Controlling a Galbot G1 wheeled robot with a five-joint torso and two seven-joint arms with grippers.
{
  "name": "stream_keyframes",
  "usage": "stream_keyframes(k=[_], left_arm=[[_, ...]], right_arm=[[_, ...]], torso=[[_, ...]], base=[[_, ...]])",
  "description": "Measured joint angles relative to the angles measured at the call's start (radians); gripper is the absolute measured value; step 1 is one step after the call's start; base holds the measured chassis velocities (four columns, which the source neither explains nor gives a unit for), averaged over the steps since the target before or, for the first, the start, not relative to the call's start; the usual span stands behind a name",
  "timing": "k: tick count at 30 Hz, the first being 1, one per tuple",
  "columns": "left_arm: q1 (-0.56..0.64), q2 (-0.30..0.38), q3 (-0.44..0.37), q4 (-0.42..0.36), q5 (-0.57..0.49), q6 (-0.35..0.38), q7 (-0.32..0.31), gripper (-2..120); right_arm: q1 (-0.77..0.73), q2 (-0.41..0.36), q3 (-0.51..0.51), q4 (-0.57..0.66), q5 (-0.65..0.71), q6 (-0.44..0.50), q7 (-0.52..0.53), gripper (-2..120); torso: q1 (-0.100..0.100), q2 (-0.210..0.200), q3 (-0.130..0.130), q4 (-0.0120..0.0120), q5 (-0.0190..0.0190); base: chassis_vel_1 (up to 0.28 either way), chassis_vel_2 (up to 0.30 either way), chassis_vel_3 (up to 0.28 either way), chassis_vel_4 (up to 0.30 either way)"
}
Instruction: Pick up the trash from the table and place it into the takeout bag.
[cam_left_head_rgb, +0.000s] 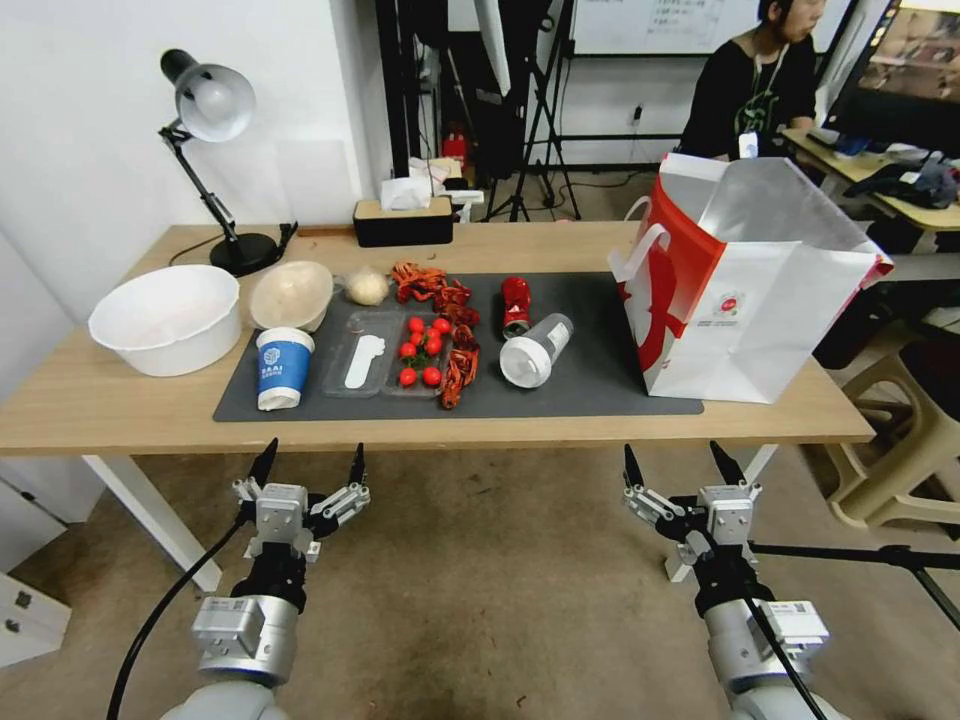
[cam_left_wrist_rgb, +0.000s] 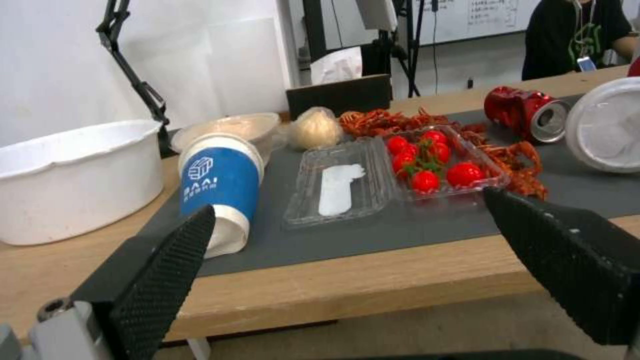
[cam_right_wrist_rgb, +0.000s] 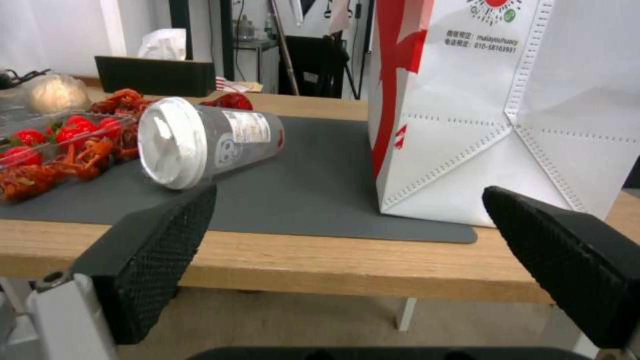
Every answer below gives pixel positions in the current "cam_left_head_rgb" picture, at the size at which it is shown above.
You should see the beige paper bowl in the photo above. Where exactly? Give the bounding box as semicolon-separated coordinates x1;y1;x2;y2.
248;260;335;333

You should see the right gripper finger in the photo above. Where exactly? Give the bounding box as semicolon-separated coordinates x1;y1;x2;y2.
709;440;765;506
621;443;691;531

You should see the crushed red drink can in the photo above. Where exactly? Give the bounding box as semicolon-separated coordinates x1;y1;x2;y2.
499;275;532;341

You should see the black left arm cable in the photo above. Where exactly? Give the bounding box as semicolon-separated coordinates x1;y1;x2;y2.
106;517;253;720

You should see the clear cup with white lid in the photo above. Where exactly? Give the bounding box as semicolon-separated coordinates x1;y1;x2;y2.
498;312;575;390

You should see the large white plastic bowl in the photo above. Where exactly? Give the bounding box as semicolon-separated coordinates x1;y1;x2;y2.
87;263;243;378

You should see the dark grey table mat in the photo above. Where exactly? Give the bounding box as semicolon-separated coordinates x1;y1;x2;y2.
213;270;706;424

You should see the red and white delivery bag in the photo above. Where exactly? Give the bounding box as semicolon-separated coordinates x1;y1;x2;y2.
606;151;896;406

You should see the beige plastic stool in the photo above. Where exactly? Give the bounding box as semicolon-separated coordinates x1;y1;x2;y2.
827;338;960;535

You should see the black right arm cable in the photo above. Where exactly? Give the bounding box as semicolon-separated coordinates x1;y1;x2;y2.
748;598;819;720

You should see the black tissue box wooden lid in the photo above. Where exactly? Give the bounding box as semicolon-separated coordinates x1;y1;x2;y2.
353;196;456;249

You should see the pale background desk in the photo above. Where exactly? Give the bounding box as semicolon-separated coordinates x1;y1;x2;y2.
779;127;960;260

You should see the white tissue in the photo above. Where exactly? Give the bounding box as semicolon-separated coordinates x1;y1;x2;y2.
378;176;433;212

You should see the person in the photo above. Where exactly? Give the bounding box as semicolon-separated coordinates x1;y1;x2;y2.
677;0;820;163

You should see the black tripod stand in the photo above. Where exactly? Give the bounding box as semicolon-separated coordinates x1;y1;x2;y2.
485;0;583;223

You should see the blue and white paper cup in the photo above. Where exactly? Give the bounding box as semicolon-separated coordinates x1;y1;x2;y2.
254;326;317;412

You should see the white drawer cabinet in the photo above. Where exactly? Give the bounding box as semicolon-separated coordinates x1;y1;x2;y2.
0;455;108;670

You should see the black desk lamp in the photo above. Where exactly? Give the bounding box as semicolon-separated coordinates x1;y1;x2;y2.
157;48;300;278

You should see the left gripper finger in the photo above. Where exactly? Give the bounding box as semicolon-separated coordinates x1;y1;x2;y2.
310;442;372;532
230;437;280;520

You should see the pale bun in plastic wrap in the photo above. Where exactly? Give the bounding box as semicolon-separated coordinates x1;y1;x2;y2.
341;265;393;307

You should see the whiteboard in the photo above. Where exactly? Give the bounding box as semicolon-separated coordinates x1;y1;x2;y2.
571;0;858;55

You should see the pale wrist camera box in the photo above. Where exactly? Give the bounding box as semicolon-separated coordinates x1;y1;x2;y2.
254;483;311;557
698;485;756;557

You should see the clear disposable takeout box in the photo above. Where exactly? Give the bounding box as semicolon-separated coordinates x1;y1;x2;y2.
321;309;460;401

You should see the large dark monitor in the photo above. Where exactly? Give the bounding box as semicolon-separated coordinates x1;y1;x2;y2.
823;0;960;155

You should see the dark clothes pile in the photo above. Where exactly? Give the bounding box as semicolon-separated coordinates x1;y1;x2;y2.
842;152;960;209

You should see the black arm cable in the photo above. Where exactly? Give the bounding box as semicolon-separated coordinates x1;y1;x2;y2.
106;517;253;720
748;598;819;720

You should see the wooden table with white legs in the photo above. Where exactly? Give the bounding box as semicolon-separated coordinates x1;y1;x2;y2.
0;220;877;594

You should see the black tripod leg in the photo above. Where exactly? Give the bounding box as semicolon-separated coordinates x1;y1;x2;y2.
749;541;960;633

